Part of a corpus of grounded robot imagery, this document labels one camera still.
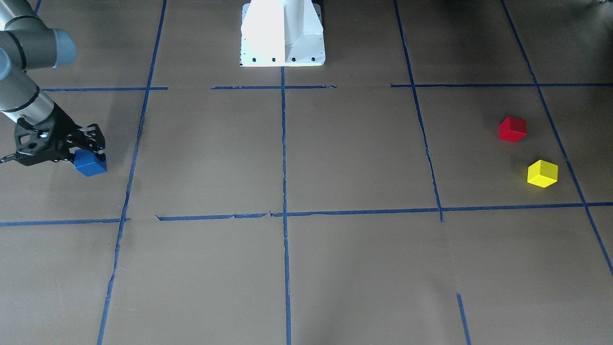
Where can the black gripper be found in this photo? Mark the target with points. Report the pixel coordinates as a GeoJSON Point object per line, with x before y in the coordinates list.
{"type": "Point", "coordinates": [67, 125]}

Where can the blue wooden block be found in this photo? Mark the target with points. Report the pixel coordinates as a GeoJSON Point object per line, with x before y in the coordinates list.
{"type": "Point", "coordinates": [88, 164]}

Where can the red wooden block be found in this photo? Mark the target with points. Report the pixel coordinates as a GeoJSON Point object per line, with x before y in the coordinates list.
{"type": "Point", "coordinates": [512, 129]}

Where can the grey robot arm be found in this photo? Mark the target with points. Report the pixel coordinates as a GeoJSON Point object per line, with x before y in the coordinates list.
{"type": "Point", "coordinates": [27, 43]}

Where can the brown paper table cover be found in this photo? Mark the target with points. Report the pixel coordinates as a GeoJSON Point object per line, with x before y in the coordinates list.
{"type": "Point", "coordinates": [368, 201]}

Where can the yellow wooden block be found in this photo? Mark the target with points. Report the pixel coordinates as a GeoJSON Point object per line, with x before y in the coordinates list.
{"type": "Point", "coordinates": [542, 173]}

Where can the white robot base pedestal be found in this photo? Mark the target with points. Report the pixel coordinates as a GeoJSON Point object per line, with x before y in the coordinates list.
{"type": "Point", "coordinates": [276, 33]}

